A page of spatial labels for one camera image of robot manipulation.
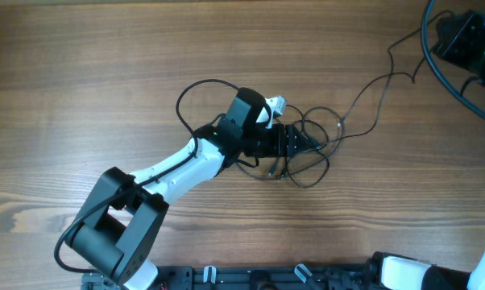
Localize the thick black usb cable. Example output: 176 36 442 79
234 105 324 181

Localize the thin black usb cable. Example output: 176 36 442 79
284 10 455 189

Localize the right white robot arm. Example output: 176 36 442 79
363 10 485 290

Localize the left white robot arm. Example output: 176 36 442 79
58 88 313 289

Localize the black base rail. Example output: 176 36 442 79
80 263 388 290

